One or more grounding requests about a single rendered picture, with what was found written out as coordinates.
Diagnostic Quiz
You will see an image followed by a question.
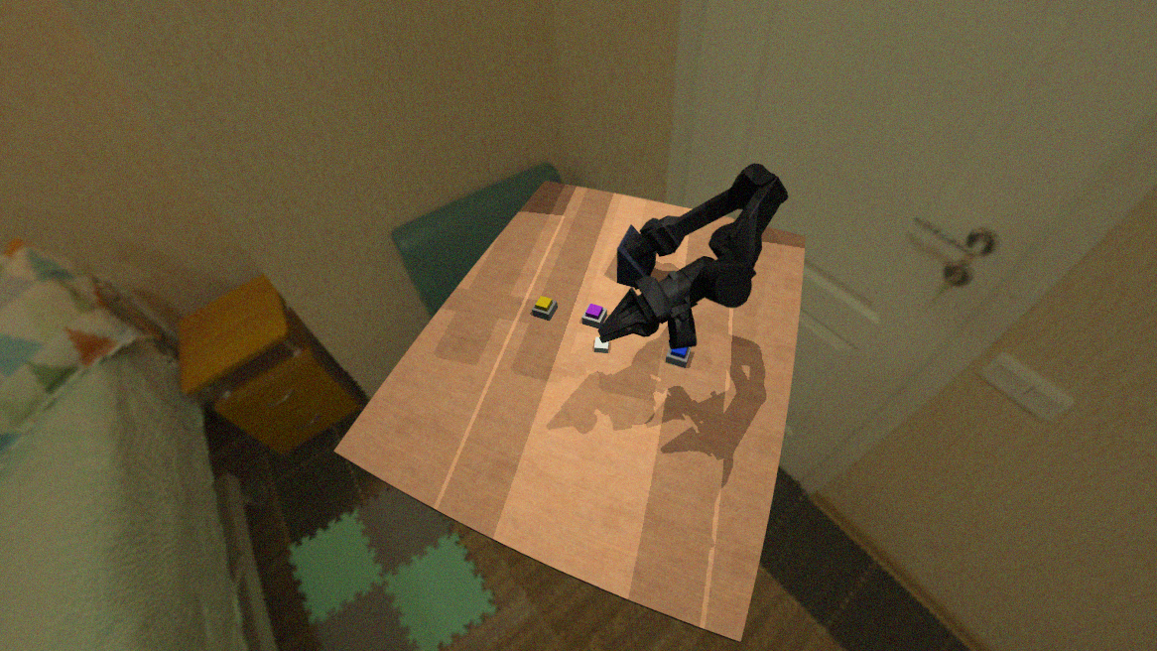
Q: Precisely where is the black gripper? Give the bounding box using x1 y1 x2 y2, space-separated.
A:
598 271 698 343

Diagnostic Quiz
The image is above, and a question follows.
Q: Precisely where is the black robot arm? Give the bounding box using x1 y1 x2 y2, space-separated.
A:
622 164 788 349

